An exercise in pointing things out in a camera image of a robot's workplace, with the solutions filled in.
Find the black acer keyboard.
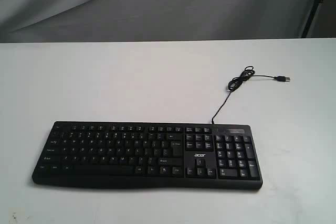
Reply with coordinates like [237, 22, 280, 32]
[32, 121, 263, 190]

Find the black tripod stand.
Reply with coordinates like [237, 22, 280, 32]
[300, 0, 324, 38]

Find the black USB cable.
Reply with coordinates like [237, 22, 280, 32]
[210, 66, 291, 125]

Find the grey backdrop cloth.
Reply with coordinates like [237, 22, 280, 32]
[1, 0, 317, 42]

